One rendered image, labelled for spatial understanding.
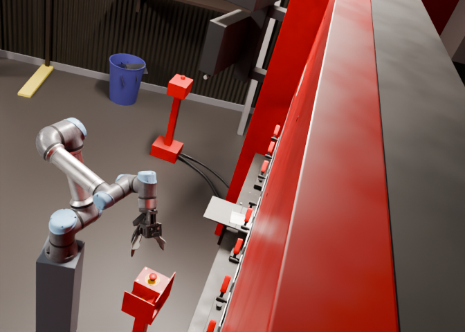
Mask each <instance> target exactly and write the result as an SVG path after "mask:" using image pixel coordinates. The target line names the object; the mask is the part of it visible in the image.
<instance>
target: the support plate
mask: <svg viewBox="0 0 465 332"><path fill-rule="evenodd" d="M241 209H242V210H241ZM247 209H248V208H245V207H243V208H242V206H240V205H236V204H234V203H231V202H228V201H225V200H223V199H219V198H217V197H215V196H212V198H211V201H210V203H209V205H208V207H207V210H206V212H205V214H204V215H203V218H205V219H208V220H211V221H214V222H216V223H220V224H222V225H225V226H227V227H229V228H233V229H235V230H238V231H241V232H244V233H246V234H248V230H242V229H241V228H240V227H241V226H240V225H237V226H236V224H235V223H231V222H229V220H230V215H231V212H232V211H233V212H236V213H239V214H240V212H241V214H243V215H246V211H247ZM235 226H236V227H235Z"/></svg>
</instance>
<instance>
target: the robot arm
mask: <svg viewBox="0 0 465 332"><path fill-rule="evenodd" d="M85 138H86V129H85V128H84V125H83V124H82V123H81V122H80V121H79V120H77V119H75V118H68V119H64V120H63V121H60V122H57V123H55V124H52V125H50V126H48V127H44V128H43V129H42V130H41V131H40V132H39V133H38V134H37V137H36V148H37V150H38V152H39V154H40V156H41V157H42V158H43V159H44V160H45V161H46V162H48V163H53V164H54V165H55V166H57V167H58V168H59V169H61V170H62V171H63V172H64V173H65V174H66V175H67V178H68V182H69V187H70V191H71V196H72V199H71V200H70V205H71V209H65V210H63V209H61V210H58V211H56V212H54V213H53V214H52V216H51V218H50V222H49V240H48V242H47V244H46V246H45V255H46V257H47V259H49V260H50V261H52V262H55V263H66V262H68V261H71V260H72V259H74V258H75V257H76V255H77V253H78V245H77V242H76V240H75V234H76V233H78V232H79V231H81V230H82V229H84V228H85V227H87V226H88V225H90V224H92V223H94V222H95V221H96V220H97V219H99V218H100V217H101V215H102V211H103V210H106V209H107V208H110V207H111V206H113V205H114V204H115V203H117V202H119V201H120V200H121V199H123V198H125V197H126V196H128V195H129V194H131V193H138V207H139V212H142V214H140V215H139V216H138V217H137V218H136V219H135V220H133V225H134V226H137V228H136V229H135V230H134V232H133V234H132V238H131V248H130V255H131V257H133V255H134V251H135V250H137V249H139V248H140V240H141V238H142V236H144V238H146V239H147V238H148V239H149V238H154V239H156V241H157V243H158V244H159V247H160V248H161V249H162V250H164V244H165V243H166V242H165V240H164V239H163V238H162V223H159V222H156V214H158V210H156V207H157V199H156V173H155V172H153V171H142V172H138V175H130V174H121V175H119V176H118V177H117V179H116V182H115V183H113V184H111V185H108V184H107V183H106V182H104V181H103V180H102V179H101V178H100V177H99V176H97V175H96V174H94V173H93V172H92V171H91V170H90V169H89V168H88V167H86V166H85V165H84V161H83V158H82V152H81V150H82V148H83V147H84V145H83V142H82V141H83V140H84V139H85ZM140 234H142V236H140Z"/></svg>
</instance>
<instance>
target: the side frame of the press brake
mask: <svg viewBox="0 0 465 332"><path fill-rule="evenodd" d="M421 1H422V3H423V5H424V7H425V9H426V11H427V13H428V15H429V17H430V19H431V21H432V23H433V25H434V27H435V29H436V31H437V33H438V35H439V36H440V35H441V33H442V32H443V30H444V28H445V26H446V24H447V23H448V20H449V19H450V16H451V15H452V13H453V11H454V9H455V7H456V5H457V4H458V2H459V0H421ZM328 3H329V0H290V2H289V5H288V8H287V10H286V14H285V16H284V20H283V22H282V27H281V29H280V33H279V35H278V38H277V41H276V44H275V48H274V51H273V54H272V57H271V60H270V63H269V65H268V69H267V72H266V76H265V78H264V82H263V85H262V88H261V91H260V93H259V97H258V100H257V104H256V106H255V110H254V112H253V116H252V119H251V122H250V125H249V128H248V131H247V134H246V137H245V140H244V144H243V147H242V149H241V153H240V155H239V159H238V161H237V166H236V168H235V172H234V174H233V177H232V180H231V183H230V187H229V190H228V193H227V196H226V200H225V201H228V202H231V203H234V204H236V202H237V199H238V197H239V194H240V192H241V189H242V187H243V184H244V181H245V179H246V176H247V173H248V171H249V168H250V165H251V163H252V161H253V158H254V155H255V152H256V153H259V154H261V155H264V156H265V155H266V154H268V148H269V145H270V143H271V142H274V146H273V150H272V152H271V153H270V155H269V156H271V157H272V155H273V152H274V149H275V146H276V143H277V141H274V140H271V137H273V136H274V135H273V134H274V131H275V128H276V125H279V126H280V128H279V131H278V133H277V135H276V137H275V138H277V139H278V138H279V137H280V134H281V132H282V128H283V126H284V123H285V121H286V117H287V114H288V112H289V108H290V105H291V101H292V99H293V95H294V93H295V90H296V88H297V85H298V82H299V80H300V77H301V74H302V72H303V69H304V66H305V64H306V61H307V58H308V56H309V53H310V50H311V47H312V45H313V42H314V39H315V38H316V34H317V32H318V29H319V27H320V23H321V21H322V18H323V16H324V13H325V10H326V8H327V4H328Z"/></svg>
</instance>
